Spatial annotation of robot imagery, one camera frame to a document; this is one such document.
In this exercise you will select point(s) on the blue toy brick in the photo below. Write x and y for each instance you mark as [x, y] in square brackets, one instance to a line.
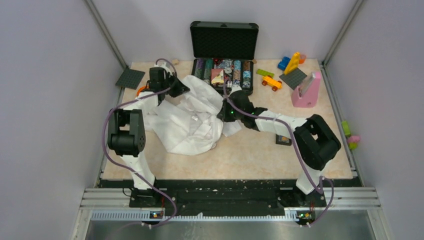
[282, 65]

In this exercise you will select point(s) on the green pink toy outside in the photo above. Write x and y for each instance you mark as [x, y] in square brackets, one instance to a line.
[352, 140]

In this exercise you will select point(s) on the yellow triangular toy block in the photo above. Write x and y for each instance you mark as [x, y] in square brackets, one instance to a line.
[293, 63]

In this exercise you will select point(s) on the dark grey baseplate left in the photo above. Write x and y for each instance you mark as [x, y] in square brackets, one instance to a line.
[130, 79]

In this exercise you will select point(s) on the yellow toy car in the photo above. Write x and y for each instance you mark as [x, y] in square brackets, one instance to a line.
[274, 84]

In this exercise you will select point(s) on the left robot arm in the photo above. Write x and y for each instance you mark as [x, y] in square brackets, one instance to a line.
[123, 132]

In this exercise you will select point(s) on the orange small toy piece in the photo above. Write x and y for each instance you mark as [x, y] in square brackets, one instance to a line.
[302, 59]

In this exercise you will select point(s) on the black square frame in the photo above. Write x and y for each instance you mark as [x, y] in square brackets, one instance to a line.
[282, 140]

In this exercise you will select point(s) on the pink phone stand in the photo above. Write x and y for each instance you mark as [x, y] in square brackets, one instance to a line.
[305, 95]

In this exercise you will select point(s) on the lime green flat brick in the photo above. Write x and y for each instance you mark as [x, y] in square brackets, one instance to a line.
[264, 73]

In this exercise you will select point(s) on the black poker chip case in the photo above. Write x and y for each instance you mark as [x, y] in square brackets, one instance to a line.
[229, 46]

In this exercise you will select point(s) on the dark grey baseplate right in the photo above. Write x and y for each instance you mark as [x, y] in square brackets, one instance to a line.
[294, 78]

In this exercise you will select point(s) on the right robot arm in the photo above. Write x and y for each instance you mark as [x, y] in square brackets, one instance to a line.
[314, 142]

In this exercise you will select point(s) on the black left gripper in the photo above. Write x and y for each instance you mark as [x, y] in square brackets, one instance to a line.
[180, 89]

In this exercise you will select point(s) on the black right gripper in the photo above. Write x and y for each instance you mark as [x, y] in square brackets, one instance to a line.
[223, 115]

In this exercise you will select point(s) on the white shirt garment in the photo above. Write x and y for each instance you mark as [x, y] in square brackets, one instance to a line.
[191, 127]

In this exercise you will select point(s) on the dark grey baseplate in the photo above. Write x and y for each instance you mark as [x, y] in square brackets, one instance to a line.
[130, 79]
[294, 78]

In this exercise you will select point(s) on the orange curved toy block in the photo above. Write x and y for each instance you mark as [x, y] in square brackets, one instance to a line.
[141, 89]

